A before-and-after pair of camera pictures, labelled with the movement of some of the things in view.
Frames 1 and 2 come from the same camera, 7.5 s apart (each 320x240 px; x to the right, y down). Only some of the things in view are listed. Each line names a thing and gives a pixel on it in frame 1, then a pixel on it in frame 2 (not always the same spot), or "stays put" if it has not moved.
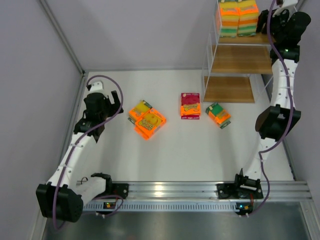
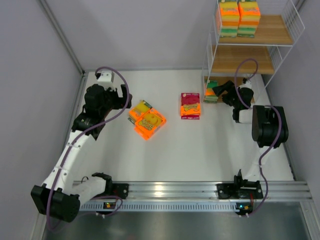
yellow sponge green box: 248,14 stays put
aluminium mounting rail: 208,191 stays put
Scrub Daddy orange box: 152,121 stays put
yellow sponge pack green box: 230,13 stays put
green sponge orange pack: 219,115 -> 210,96
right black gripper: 271,22 -> 230,90
